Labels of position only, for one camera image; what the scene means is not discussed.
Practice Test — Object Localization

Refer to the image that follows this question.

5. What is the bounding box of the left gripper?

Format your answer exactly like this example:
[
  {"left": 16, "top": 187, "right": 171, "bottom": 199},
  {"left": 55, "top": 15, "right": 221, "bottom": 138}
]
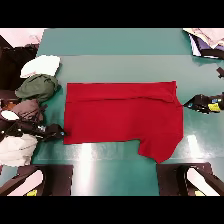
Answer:
[{"left": 42, "top": 123, "right": 68, "bottom": 143}]

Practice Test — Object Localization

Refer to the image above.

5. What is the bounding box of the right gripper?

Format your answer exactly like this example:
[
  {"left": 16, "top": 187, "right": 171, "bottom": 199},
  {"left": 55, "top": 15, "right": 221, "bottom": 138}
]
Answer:
[{"left": 183, "top": 93, "right": 215, "bottom": 115}]

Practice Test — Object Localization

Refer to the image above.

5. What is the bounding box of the red T-shirt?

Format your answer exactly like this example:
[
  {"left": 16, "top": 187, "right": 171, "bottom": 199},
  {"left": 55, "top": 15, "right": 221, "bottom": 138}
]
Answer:
[{"left": 62, "top": 80, "right": 185, "bottom": 165}]

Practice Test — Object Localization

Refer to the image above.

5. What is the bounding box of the white garment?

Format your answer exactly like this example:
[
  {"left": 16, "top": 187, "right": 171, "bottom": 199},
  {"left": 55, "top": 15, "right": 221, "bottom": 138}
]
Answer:
[
  {"left": 19, "top": 54, "right": 62, "bottom": 79},
  {"left": 0, "top": 133, "right": 39, "bottom": 167}
]

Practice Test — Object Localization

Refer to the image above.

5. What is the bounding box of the green garment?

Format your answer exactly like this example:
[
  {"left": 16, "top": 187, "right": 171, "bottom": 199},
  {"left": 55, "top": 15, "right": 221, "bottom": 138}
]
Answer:
[{"left": 14, "top": 73, "right": 62, "bottom": 103}]

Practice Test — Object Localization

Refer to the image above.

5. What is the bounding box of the dark blue garment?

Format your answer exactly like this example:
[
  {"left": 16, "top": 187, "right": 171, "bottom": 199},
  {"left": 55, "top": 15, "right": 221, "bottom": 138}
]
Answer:
[{"left": 189, "top": 33, "right": 224, "bottom": 61}]

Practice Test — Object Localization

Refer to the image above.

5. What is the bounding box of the pale beige garment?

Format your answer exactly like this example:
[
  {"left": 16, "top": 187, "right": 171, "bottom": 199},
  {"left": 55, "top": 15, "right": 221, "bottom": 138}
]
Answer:
[{"left": 182, "top": 27, "right": 224, "bottom": 50}]

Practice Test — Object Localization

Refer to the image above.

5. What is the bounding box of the black garment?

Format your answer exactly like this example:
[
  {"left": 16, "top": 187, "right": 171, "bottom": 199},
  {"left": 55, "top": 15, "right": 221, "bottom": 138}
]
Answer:
[{"left": 0, "top": 44, "right": 40, "bottom": 92}]

